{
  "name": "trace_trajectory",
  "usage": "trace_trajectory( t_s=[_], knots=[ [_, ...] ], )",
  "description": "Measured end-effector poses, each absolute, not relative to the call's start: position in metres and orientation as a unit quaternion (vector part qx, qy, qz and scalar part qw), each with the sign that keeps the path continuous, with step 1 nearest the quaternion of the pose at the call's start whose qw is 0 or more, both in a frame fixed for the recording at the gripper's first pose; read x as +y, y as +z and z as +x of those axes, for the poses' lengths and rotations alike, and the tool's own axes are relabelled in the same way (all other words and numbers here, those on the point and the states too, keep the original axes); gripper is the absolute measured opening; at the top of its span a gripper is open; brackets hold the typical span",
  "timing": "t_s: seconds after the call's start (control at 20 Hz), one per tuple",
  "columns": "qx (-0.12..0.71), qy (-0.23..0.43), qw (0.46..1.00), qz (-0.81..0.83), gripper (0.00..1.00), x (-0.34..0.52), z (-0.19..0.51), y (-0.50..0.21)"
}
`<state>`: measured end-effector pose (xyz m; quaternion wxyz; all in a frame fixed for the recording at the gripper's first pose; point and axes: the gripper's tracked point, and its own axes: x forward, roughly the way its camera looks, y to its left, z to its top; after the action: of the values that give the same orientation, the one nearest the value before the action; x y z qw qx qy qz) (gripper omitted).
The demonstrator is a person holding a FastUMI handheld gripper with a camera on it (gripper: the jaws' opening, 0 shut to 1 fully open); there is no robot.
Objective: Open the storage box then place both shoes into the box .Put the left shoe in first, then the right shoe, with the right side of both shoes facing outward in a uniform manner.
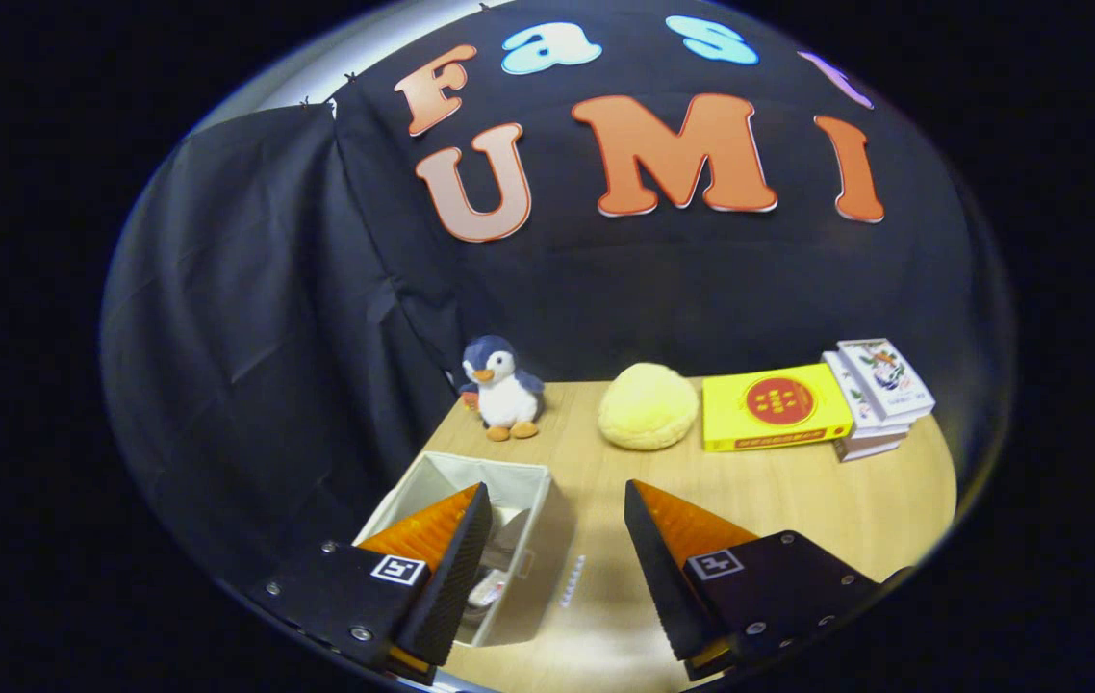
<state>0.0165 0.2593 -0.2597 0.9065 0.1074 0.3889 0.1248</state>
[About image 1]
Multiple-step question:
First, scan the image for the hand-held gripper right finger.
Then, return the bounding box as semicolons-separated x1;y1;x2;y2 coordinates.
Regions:
624;478;914;682

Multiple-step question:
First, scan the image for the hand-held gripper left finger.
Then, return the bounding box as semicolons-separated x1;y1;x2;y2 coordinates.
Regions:
249;481;494;684

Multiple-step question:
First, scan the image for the beige fabric storage box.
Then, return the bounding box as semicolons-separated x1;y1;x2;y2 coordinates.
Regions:
352;451;554;648

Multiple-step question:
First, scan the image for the small white beaded strip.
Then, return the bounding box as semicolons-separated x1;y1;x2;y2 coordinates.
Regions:
559;554;588;609

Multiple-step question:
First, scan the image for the yellow bread-shaped plush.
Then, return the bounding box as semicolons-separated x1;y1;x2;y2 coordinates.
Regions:
598;362;700;451

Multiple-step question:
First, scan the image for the penguin plush toy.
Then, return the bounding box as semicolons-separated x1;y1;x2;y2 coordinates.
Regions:
458;335;547;442

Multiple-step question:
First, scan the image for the yellow book with red circle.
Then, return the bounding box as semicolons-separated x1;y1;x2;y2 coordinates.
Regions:
701;363;854;452

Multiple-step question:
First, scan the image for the brown-spined paperback book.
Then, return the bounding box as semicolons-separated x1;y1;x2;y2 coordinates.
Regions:
833;433;904;463

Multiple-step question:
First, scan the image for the white paperback book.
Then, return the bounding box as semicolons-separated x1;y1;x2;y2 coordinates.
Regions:
822;350;912;439

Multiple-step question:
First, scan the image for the white book with floral cover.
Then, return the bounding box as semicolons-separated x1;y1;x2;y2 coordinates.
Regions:
837;338;936;423

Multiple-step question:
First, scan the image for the black backdrop cloth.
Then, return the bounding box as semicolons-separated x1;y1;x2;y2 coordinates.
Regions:
100;0;1015;617

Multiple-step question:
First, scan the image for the row of black clips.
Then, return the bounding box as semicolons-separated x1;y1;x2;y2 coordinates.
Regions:
297;0;493;109

